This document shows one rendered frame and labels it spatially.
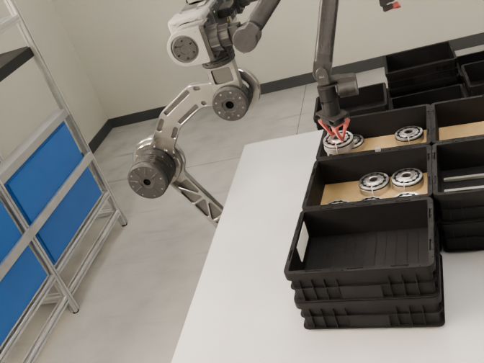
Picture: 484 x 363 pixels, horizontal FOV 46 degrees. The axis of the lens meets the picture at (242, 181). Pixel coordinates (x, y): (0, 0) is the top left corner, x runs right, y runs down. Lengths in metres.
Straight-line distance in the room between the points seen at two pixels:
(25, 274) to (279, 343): 1.78
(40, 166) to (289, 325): 2.03
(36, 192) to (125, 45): 2.47
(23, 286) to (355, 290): 2.00
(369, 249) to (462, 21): 3.56
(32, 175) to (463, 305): 2.38
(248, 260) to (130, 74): 3.74
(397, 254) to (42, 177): 2.24
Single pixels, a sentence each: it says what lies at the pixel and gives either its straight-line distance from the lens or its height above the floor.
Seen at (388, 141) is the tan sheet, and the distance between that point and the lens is 2.25.
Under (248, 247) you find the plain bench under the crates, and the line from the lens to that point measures 2.12.
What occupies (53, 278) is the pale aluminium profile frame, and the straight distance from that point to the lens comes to 3.36.
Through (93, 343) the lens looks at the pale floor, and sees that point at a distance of 3.24.
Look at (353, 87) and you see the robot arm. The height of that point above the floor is 1.20.
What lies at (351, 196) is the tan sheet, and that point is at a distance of 1.98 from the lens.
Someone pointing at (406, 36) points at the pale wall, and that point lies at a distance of 5.08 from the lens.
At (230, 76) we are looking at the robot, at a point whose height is 1.23.
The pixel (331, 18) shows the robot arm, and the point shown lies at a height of 1.42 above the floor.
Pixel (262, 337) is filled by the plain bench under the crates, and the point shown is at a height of 0.70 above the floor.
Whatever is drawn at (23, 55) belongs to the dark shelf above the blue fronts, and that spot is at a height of 1.33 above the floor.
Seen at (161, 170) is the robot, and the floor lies 0.92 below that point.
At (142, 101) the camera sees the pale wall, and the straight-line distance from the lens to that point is 5.65.
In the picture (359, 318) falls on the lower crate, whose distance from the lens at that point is 1.66.
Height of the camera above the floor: 1.92
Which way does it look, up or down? 29 degrees down
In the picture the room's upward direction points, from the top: 20 degrees counter-clockwise
